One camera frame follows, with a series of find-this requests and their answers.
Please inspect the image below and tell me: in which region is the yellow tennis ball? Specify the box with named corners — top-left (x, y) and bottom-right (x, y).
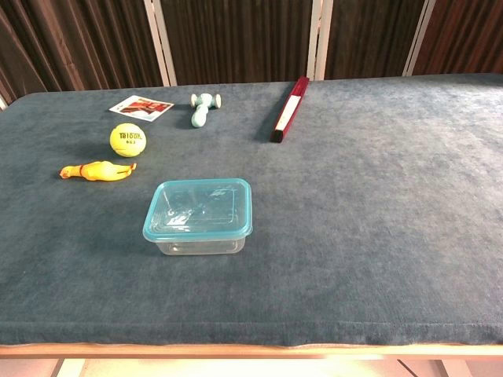
top-left (109, 123), bottom-right (147, 158)

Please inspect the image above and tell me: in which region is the teal container lid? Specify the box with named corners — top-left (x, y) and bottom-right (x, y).
top-left (141, 178), bottom-right (253, 243)

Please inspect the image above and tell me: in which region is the yellow rubber chicken toy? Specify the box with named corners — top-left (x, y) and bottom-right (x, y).
top-left (59, 159), bottom-right (138, 183)

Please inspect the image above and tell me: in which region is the brown slatted screen panel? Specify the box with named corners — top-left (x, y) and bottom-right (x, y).
top-left (0, 0), bottom-right (178, 105)
top-left (314, 0), bottom-right (435, 82)
top-left (156, 0), bottom-right (320, 86)
top-left (408, 0), bottom-right (503, 78)

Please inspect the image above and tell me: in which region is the long dark red box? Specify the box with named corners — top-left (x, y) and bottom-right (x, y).
top-left (269, 75), bottom-right (310, 144)

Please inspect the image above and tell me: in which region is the clear plastic container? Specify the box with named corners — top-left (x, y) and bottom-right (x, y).
top-left (154, 234), bottom-right (248, 257)

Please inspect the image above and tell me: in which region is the printed photo card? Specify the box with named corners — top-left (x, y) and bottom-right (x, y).
top-left (108, 94), bottom-right (175, 123)

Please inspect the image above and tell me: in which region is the light blue toy hammer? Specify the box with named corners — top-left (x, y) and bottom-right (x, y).
top-left (190, 93), bottom-right (223, 130)

